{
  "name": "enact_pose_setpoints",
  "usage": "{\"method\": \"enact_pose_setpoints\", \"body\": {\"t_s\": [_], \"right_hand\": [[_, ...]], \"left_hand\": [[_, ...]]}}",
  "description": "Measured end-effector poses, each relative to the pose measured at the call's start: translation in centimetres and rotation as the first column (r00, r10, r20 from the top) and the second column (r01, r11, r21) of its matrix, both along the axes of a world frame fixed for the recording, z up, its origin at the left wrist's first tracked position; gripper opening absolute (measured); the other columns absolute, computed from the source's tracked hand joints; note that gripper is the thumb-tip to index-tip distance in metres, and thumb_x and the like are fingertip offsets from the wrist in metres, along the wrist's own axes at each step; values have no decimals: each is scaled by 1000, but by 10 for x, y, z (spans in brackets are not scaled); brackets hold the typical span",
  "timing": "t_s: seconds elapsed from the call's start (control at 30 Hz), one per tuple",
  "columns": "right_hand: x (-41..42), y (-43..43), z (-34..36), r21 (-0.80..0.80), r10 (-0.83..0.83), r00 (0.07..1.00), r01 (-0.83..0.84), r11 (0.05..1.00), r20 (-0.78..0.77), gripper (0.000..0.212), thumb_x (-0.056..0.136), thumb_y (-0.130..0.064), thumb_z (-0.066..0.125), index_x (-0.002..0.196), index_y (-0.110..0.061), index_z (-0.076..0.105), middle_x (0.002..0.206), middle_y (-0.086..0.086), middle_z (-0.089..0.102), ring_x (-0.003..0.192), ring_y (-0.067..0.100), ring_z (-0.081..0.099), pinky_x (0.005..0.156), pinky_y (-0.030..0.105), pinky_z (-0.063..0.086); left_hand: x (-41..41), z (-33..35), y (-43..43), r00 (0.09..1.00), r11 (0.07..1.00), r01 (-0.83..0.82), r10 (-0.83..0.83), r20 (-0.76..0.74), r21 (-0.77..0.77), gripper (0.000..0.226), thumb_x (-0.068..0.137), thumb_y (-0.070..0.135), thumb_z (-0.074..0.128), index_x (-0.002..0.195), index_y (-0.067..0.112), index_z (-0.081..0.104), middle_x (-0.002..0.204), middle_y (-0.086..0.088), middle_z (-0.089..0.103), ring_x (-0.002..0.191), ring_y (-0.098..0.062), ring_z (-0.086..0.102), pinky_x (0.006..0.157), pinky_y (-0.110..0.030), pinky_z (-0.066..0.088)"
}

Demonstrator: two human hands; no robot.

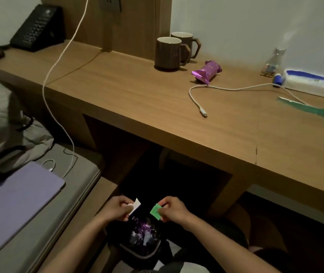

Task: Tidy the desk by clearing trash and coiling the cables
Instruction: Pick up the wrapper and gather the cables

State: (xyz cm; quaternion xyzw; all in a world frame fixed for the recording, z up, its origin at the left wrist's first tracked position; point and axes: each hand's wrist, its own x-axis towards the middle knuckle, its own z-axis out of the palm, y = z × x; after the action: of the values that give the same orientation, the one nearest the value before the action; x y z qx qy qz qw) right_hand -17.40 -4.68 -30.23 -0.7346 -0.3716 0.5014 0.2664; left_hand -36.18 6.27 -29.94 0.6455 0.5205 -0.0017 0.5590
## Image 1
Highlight person's right hand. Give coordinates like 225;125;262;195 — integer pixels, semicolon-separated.
156;196;194;231

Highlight person's left hand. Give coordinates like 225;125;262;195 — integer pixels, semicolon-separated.
99;195;135;223

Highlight small green paper tag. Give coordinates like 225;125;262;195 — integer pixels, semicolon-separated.
149;203;163;221

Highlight white usb cable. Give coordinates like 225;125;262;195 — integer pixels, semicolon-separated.
188;83;308;118

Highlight brown mug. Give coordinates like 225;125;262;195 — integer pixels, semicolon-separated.
154;36;192;71
170;31;202;63

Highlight green toothbrush packet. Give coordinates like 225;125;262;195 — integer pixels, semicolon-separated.
277;96;324;122

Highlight person's right forearm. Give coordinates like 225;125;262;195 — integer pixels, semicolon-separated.
183;214;282;273

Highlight person's left forearm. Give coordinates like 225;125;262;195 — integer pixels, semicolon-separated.
38;214;114;273

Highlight black trash bin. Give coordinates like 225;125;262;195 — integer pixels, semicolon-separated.
106;216;174;268

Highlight person's grey clothing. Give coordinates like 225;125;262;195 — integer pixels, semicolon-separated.
130;263;211;273

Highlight person's bare leg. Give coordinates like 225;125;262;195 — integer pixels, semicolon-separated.
224;204;288;253

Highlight purple tablet case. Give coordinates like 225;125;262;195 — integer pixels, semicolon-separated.
0;161;66;265

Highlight grey backpack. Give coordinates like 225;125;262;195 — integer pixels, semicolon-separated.
0;76;54;174

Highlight blue lip balm stick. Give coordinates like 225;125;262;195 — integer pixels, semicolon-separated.
273;73;285;88

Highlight small glass bottle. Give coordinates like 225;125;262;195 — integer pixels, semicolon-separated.
261;48;286;78

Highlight blue white tissue pack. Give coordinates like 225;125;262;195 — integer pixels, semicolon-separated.
281;69;324;100

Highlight black desk telephone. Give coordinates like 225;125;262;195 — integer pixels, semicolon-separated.
9;4;65;52

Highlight white charging cable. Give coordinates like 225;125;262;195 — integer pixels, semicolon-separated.
42;0;90;179

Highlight wooden wall panel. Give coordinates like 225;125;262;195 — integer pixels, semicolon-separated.
39;0;173;61

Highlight grey wall socket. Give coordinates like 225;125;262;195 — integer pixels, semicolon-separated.
98;0;122;13

